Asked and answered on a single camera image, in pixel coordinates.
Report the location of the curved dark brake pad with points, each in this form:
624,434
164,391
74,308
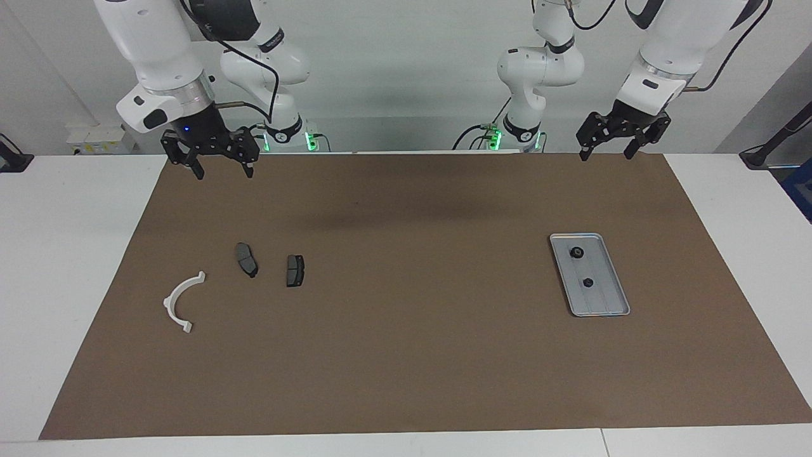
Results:
245,257

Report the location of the white semicircular plastic bracket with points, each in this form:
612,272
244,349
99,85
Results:
170,306

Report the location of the black stand with pole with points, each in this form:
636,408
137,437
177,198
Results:
755,157

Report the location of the blue box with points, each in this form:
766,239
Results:
800,190

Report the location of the large black bearing gear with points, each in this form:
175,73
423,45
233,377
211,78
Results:
577,252

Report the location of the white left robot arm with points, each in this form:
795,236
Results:
539,70

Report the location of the silver metal tray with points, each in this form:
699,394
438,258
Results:
606,298

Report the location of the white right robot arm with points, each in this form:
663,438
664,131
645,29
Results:
152,51

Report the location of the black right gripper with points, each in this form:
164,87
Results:
200,131

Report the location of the black table clamp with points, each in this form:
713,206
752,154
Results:
13,162

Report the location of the brown paper table mat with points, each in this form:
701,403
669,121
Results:
406,355

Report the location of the rectangular dark brake pad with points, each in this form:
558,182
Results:
295,271

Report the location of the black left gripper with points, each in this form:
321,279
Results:
632,117

